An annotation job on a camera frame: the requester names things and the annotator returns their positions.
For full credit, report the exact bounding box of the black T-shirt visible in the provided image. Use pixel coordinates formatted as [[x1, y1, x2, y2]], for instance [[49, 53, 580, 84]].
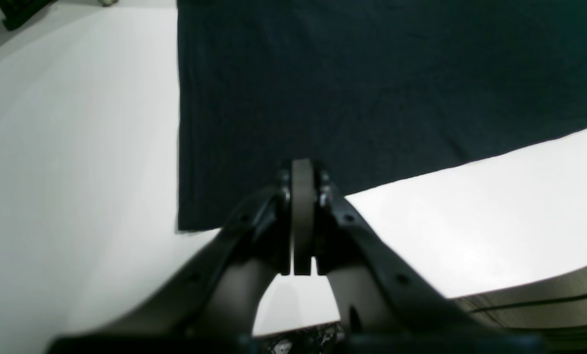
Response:
[[177, 0, 587, 232]]

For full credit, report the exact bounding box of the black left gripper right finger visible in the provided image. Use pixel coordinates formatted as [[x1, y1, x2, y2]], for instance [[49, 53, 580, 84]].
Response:
[[293, 159, 545, 354]]

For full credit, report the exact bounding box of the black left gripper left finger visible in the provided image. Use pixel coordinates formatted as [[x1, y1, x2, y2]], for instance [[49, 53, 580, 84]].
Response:
[[48, 171, 291, 354]]

